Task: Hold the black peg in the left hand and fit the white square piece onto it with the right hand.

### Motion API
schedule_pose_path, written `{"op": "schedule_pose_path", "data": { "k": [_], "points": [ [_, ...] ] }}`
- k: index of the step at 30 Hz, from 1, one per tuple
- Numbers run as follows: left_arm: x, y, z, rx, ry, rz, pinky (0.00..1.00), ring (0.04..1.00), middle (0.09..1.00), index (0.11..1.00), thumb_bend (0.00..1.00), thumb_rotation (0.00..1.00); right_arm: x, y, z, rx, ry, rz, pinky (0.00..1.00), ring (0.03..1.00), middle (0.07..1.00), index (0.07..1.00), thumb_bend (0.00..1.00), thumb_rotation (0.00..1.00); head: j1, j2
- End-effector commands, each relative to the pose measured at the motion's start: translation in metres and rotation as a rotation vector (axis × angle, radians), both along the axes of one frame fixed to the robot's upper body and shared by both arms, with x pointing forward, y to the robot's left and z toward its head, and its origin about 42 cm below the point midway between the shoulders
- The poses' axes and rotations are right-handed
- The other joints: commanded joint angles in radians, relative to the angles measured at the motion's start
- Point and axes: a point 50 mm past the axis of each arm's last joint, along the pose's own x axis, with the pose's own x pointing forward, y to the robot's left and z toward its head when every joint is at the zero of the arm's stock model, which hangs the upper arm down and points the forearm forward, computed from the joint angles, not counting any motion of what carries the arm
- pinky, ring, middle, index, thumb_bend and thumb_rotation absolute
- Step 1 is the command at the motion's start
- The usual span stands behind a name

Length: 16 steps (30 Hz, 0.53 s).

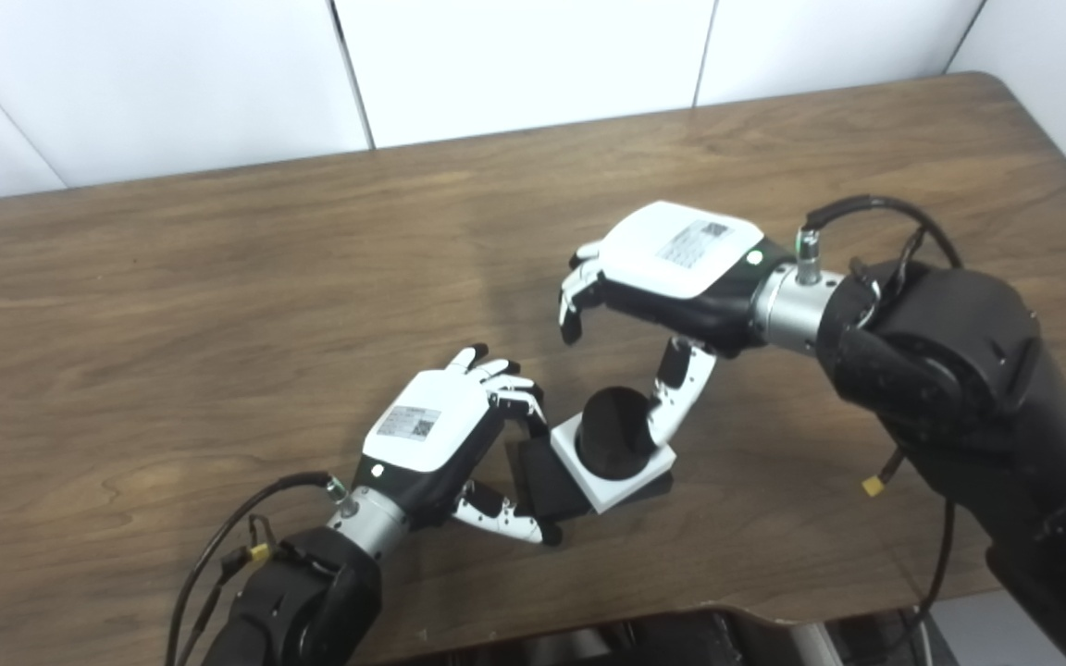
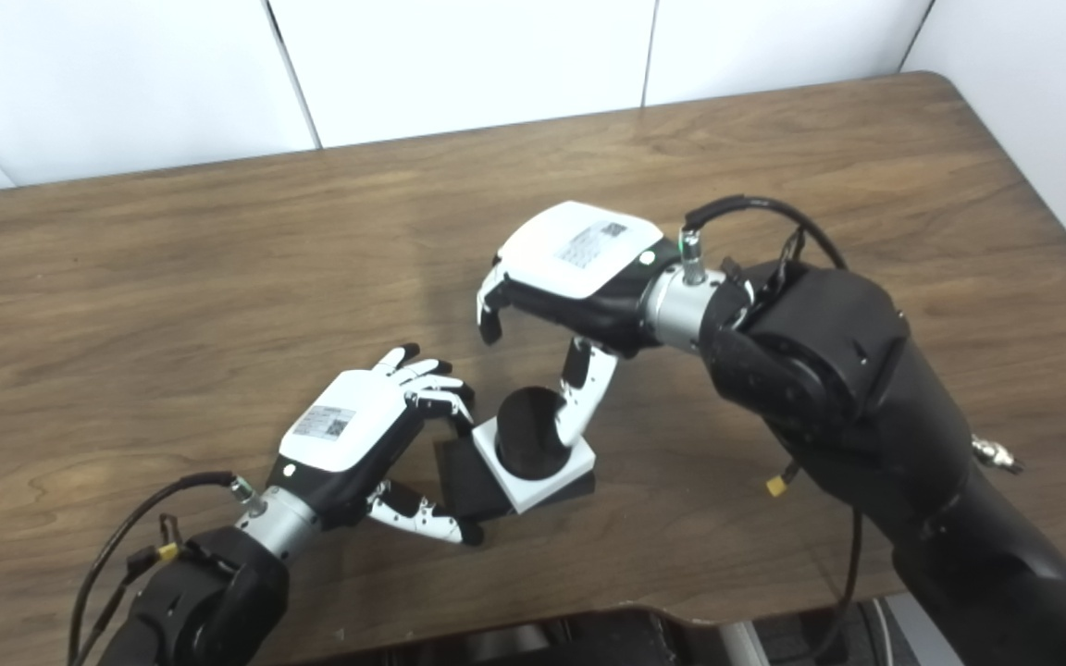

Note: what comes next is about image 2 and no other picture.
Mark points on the white and black right hand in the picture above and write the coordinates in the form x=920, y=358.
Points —
x=579, y=250

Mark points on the white and black left hand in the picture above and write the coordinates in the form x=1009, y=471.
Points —
x=348, y=435

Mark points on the black peg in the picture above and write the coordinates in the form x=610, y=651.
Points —
x=528, y=430

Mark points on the white square piece with hole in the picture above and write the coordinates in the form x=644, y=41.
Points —
x=528, y=490

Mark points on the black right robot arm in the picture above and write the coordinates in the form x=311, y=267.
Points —
x=848, y=370

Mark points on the dark robot torso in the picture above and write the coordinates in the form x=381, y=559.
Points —
x=607, y=643

